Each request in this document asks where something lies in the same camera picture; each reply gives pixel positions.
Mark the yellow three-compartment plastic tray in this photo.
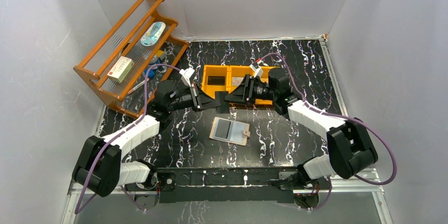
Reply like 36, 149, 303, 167
201, 65, 275, 105

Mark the light blue oval case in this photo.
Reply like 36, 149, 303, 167
140, 21, 166, 46

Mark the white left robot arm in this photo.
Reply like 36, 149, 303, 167
72, 80, 220, 197

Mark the white red-print box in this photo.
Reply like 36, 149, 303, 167
107, 56, 135, 83

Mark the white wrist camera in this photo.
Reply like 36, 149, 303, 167
249, 62, 263, 78
179, 67, 195, 87

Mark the black credit card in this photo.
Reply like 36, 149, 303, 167
215, 91, 230, 114

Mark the blue white tape roll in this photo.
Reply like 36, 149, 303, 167
148, 54, 161, 67

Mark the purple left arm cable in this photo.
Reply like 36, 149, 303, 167
74, 63, 183, 215

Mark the black card in tray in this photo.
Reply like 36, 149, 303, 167
207, 76, 226, 86

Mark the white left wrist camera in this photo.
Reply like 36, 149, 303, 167
179, 67, 195, 87

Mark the white marker pen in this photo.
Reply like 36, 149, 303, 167
127, 78, 150, 95

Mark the white leather card holder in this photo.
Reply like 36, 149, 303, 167
209, 117, 250, 146

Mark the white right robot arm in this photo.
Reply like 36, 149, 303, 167
225, 68, 378, 186

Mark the orange wooden shelf rack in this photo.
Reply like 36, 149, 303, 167
73, 0, 189, 118

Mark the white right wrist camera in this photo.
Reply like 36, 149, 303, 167
249, 62, 263, 78

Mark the silver card in tray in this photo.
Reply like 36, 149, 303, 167
231, 77, 244, 87

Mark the blue cube block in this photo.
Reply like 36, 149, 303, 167
143, 69, 155, 79

